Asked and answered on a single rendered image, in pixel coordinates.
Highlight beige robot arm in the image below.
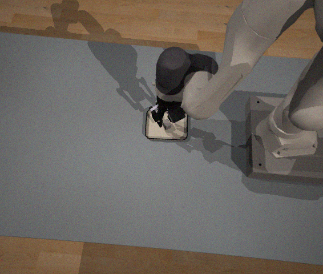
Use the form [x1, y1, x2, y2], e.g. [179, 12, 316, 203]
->
[152, 0, 323, 158]

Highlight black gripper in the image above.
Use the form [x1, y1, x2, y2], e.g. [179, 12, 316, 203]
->
[149, 96, 182, 128]

